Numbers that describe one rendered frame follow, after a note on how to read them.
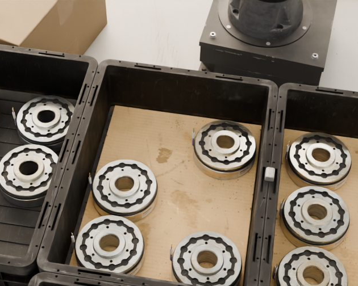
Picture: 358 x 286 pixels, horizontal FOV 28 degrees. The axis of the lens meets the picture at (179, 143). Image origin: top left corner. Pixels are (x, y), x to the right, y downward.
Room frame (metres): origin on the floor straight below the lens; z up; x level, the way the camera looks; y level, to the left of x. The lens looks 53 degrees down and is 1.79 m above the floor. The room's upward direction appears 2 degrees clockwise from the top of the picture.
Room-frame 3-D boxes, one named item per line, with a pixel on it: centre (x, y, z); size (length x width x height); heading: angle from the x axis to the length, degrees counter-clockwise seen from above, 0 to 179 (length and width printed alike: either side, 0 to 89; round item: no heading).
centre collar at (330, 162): (0.69, -0.23, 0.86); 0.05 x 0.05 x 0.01
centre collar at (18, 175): (0.65, 0.24, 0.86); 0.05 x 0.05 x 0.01
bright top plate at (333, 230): (0.58, -0.21, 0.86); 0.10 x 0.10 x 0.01
